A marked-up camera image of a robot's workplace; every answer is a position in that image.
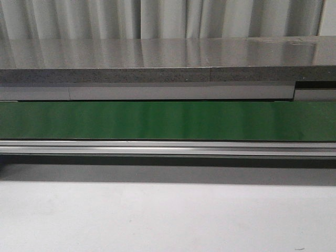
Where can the green conveyor belt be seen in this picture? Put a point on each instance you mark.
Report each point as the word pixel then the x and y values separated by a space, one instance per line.
pixel 170 120

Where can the grey stone slab bench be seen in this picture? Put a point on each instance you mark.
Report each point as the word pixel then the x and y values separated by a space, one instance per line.
pixel 168 60

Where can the white pleated curtain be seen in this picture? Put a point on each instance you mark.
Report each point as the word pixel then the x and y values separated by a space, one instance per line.
pixel 165 19

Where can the aluminium conveyor front rail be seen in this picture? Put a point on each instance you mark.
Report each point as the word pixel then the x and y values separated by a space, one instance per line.
pixel 189 148

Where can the grey conveyor rear rail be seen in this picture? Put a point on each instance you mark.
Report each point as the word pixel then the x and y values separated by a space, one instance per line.
pixel 213 90

